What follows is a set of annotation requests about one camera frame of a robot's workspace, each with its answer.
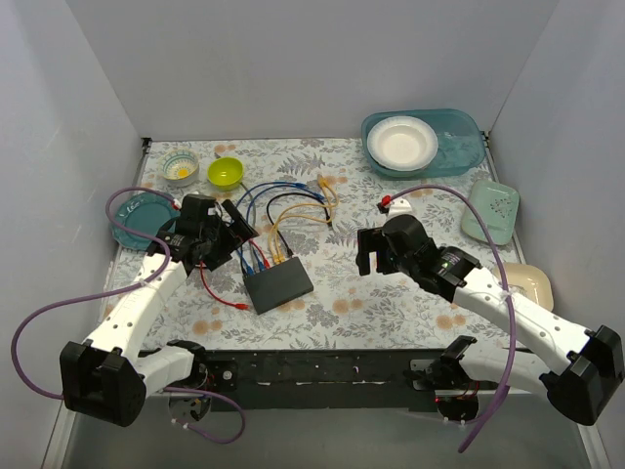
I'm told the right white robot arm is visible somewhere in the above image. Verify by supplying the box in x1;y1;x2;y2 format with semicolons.
355;214;624;426

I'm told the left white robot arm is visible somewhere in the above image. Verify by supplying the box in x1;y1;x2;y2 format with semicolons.
60;194;257;427

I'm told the teal round plate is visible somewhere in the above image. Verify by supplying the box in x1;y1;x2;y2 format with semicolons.
110;192;180;251

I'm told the teal plastic tub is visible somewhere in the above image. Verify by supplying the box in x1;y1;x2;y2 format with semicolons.
361;108;485;180

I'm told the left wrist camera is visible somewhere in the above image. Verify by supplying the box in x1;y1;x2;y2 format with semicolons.
179;193;217;225

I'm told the black network switch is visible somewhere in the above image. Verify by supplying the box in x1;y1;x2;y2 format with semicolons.
244;257;313;315

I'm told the patterned small bowl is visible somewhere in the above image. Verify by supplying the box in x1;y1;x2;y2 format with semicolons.
160;149;199;188

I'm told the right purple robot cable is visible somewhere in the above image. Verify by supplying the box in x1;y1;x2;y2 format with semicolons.
378;184;517;453

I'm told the floral table mat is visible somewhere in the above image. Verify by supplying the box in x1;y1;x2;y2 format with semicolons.
97;137;538;352

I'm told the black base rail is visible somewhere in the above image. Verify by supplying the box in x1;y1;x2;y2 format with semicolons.
141;347;494;412

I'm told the black cable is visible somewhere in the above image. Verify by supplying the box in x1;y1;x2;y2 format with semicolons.
235;183;334;260

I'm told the lime green bowl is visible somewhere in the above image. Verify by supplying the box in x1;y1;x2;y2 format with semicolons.
207;157;244;191

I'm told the mint green square plate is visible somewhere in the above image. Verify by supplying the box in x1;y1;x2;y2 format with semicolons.
469;180;521;246

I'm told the cream square dish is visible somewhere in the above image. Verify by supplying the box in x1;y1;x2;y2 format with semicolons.
503;262;554;312

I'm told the red ethernet cable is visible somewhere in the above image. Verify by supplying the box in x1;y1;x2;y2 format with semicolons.
198;238;272;311

